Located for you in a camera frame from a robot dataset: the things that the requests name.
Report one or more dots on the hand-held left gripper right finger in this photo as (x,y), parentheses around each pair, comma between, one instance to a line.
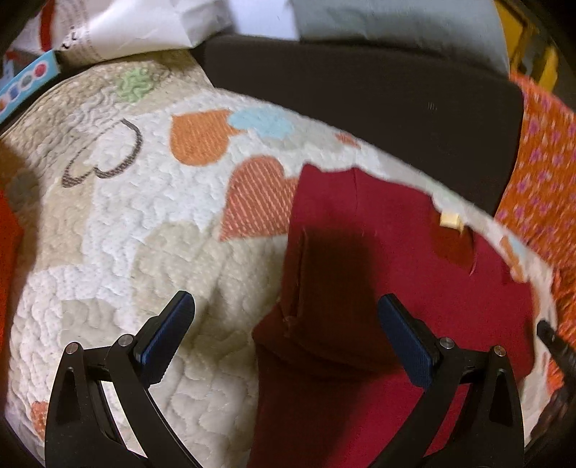
(406,338)

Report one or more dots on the blue box with coloured dots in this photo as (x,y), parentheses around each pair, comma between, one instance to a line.
(24,83)

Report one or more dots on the yellow frame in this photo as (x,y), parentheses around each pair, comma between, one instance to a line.
(531,40)

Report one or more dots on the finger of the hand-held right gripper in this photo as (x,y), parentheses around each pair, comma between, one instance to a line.
(557,344)

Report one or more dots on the dark red small garment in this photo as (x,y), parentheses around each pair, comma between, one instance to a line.
(360,252)

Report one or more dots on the heart-patterned quilted blanket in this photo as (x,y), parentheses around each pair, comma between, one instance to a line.
(135,234)

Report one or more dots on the dark brown cushion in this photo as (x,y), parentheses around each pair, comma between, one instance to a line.
(382,103)

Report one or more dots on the light grey pillow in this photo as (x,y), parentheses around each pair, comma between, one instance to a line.
(405,31)

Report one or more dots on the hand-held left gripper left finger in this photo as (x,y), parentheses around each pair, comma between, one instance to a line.
(163,334)

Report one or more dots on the orange-red cloth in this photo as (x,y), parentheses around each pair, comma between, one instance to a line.
(6,265)

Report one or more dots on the orange cloth with pink dots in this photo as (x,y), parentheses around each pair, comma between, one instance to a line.
(542,180)

